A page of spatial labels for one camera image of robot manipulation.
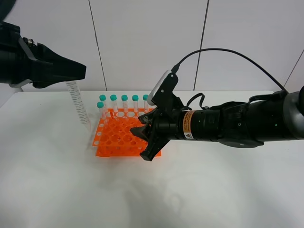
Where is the orange test tube rack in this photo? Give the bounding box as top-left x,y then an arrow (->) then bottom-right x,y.
92,108 -> 148,157

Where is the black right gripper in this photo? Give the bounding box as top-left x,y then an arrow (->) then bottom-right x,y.
130,95 -> 184,161

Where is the black camera cable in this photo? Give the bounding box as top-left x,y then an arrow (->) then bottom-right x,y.
171,48 -> 289,92

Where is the clear tube green cap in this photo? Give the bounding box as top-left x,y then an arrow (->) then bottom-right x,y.
66,81 -> 91,131

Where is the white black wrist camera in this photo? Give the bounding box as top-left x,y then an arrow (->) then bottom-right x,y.
147,70 -> 178,105

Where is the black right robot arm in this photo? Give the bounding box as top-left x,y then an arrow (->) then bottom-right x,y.
130,90 -> 304,161

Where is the rack tube front left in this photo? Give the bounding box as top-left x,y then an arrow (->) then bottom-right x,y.
96,101 -> 108,125

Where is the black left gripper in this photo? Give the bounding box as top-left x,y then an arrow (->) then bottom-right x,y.
0,22 -> 86,88

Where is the rack tube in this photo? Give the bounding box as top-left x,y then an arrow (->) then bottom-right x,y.
121,95 -> 129,113
132,95 -> 139,113
99,95 -> 108,113
96,101 -> 108,125
110,95 -> 118,113
143,95 -> 149,113

